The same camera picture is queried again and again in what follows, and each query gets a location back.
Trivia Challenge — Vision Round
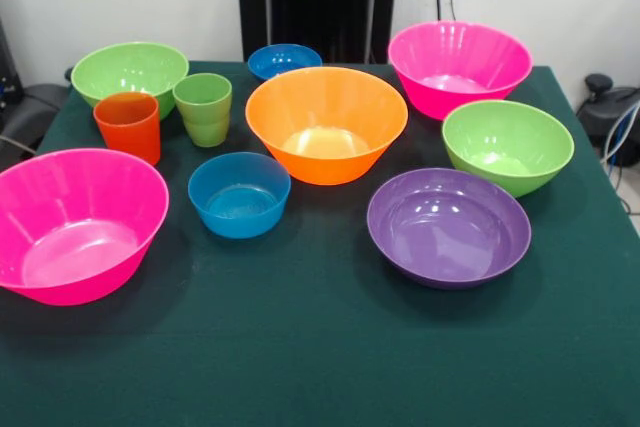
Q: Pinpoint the green plastic bowl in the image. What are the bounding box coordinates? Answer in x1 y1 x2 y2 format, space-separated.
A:
70 41 190 121
441 99 576 199

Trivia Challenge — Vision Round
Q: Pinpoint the dark green tablecloth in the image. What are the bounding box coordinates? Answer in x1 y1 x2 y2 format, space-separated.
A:
0 60 640 427

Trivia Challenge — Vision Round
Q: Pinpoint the green plastic cup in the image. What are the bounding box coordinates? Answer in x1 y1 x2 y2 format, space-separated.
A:
172 72 233 149

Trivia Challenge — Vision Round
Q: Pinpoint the orange plastic bowl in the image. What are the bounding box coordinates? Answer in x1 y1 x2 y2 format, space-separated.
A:
244 66 409 186

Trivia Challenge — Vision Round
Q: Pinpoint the translucent blue bowl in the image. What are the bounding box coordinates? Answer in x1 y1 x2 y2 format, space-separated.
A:
187 151 292 240

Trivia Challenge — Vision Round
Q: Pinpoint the orange-red plastic cup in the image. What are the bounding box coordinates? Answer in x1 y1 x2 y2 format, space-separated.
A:
92 91 162 167

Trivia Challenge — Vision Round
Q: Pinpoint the purple plastic bowl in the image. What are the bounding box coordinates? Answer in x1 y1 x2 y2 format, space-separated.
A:
366 167 532 291

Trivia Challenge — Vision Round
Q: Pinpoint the grey cable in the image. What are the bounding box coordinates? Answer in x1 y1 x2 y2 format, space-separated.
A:
0 134 39 156

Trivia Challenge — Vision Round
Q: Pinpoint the dark blue bowl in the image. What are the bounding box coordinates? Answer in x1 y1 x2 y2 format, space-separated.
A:
247 43 324 82

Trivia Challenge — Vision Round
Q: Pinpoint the pink plastic bowl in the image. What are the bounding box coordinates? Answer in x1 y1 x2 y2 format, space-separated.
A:
0 147 171 307
387 20 534 122

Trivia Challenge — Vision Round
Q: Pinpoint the black equipment box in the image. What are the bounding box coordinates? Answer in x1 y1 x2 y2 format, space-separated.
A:
0 16 24 118

